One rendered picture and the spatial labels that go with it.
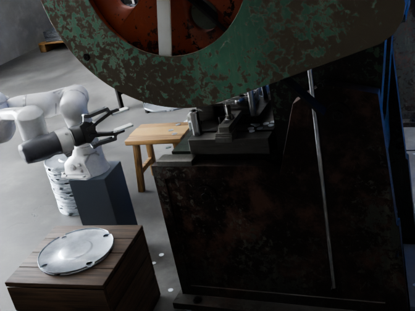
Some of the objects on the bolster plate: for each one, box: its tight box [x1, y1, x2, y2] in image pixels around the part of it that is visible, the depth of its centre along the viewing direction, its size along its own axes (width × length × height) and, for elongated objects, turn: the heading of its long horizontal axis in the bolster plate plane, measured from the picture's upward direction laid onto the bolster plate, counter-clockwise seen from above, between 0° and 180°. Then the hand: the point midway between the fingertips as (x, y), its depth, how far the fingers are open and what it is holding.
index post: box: [189, 109, 203, 136], centre depth 206 cm, size 3×3×10 cm
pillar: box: [247, 90, 257, 115], centre depth 204 cm, size 2×2×14 cm
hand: (122, 118), depth 214 cm, fingers open, 6 cm apart
